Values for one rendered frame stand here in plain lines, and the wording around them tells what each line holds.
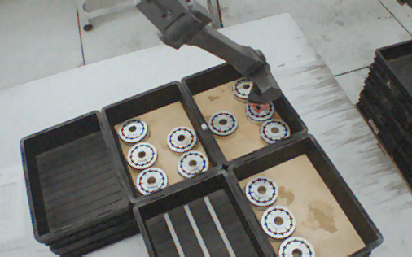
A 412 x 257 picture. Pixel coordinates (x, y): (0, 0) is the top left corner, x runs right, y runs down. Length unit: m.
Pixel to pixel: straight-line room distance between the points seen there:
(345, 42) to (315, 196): 1.88
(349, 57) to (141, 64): 1.60
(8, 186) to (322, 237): 1.17
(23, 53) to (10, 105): 1.46
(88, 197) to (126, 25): 2.07
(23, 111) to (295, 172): 1.21
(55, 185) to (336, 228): 0.93
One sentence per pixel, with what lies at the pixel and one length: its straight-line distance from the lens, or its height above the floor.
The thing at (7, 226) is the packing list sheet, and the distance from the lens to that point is 1.56.
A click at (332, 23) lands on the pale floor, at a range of 3.12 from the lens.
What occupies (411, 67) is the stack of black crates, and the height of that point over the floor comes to 0.49.
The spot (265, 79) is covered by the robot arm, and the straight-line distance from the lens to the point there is 1.16.
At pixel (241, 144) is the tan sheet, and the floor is 0.83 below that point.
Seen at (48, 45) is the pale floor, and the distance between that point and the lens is 3.27.
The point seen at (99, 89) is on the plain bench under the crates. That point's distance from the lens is 1.76.
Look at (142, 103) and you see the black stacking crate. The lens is 1.39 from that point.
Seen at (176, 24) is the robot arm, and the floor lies 1.42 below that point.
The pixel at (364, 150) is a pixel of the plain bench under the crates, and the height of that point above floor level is 0.70.
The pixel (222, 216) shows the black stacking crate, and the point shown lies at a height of 0.83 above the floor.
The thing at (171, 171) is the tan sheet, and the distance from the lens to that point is 1.28.
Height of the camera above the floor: 1.94
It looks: 55 degrees down
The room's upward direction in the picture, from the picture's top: 7 degrees counter-clockwise
